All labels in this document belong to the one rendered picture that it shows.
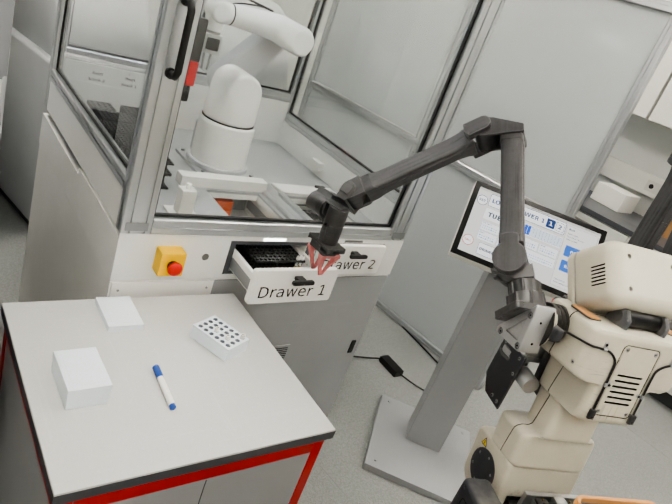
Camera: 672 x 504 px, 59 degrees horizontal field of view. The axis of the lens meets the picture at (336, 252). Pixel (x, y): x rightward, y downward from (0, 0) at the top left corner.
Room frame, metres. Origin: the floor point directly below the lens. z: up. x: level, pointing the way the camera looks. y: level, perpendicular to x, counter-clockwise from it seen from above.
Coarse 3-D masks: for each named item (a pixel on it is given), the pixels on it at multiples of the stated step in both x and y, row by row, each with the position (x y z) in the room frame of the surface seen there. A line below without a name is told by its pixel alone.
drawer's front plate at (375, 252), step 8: (352, 248) 1.83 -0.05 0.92; (360, 248) 1.85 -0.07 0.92; (368, 248) 1.88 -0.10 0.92; (376, 248) 1.90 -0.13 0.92; (384, 248) 1.93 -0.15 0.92; (344, 256) 1.82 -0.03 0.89; (368, 256) 1.89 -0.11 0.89; (376, 256) 1.91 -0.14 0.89; (336, 264) 1.80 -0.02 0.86; (352, 264) 1.85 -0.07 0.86; (360, 264) 1.87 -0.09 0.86; (368, 264) 1.90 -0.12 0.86; (376, 264) 1.93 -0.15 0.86; (344, 272) 1.83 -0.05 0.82; (352, 272) 1.86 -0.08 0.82; (360, 272) 1.88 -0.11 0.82; (368, 272) 1.91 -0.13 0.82
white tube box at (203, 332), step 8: (208, 320) 1.31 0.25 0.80; (216, 320) 1.33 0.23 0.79; (192, 328) 1.27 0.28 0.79; (200, 328) 1.26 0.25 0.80; (208, 328) 1.28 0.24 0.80; (224, 328) 1.30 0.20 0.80; (232, 328) 1.32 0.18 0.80; (192, 336) 1.27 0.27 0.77; (200, 336) 1.26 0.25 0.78; (208, 336) 1.25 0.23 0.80; (216, 336) 1.26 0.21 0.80; (224, 336) 1.27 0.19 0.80; (232, 336) 1.29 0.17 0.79; (208, 344) 1.24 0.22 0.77; (216, 344) 1.24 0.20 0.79; (224, 344) 1.24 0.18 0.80; (232, 344) 1.25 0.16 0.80; (240, 344) 1.26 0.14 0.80; (216, 352) 1.23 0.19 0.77; (224, 352) 1.22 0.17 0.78; (232, 352) 1.24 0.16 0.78; (240, 352) 1.28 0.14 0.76; (224, 360) 1.22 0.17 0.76
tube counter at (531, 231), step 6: (528, 228) 2.14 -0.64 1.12; (534, 228) 2.15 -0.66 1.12; (528, 234) 2.13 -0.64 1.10; (534, 234) 2.13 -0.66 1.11; (540, 234) 2.13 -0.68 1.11; (546, 234) 2.14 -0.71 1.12; (552, 234) 2.14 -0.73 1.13; (540, 240) 2.12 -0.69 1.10; (546, 240) 2.12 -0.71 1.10; (552, 240) 2.13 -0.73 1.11; (558, 240) 2.13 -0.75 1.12; (558, 246) 2.12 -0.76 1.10
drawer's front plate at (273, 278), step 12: (252, 276) 1.43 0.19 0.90; (264, 276) 1.44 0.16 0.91; (276, 276) 1.47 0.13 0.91; (288, 276) 1.49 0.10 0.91; (312, 276) 1.55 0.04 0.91; (324, 276) 1.58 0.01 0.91; (336, 276) 1.61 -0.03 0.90; (252, 288) 1.42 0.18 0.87; (264, 288) 1.45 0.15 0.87; (276, 288) 1.48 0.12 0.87; (288, 288) 1.50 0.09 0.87; (300, 288) 1.53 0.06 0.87; (324, 288) 1.59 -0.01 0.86; (252, 300) 1.43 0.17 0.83; (264, 300) 1.46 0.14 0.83; (276, 300) 1.49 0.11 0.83; (288, 300) 1.51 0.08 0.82; (300, 300) 1.54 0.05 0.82; (312, 300) 1.57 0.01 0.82
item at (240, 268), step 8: (296, 248) 1.74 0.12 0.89; (232, 256) 1.55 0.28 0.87; (240, 256) 1.53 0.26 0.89; (232, 264) 1.54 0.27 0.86; (240, 264) 1.52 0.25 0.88; (248, 264) 1.50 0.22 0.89; (304, 264) 1.69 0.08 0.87; (232, 272) 1.54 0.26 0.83; (240, 272) 1.50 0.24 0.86; (248, 272) 1.48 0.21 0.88; (240, 280) 1.49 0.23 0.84; (248, 280) 1.47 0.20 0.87
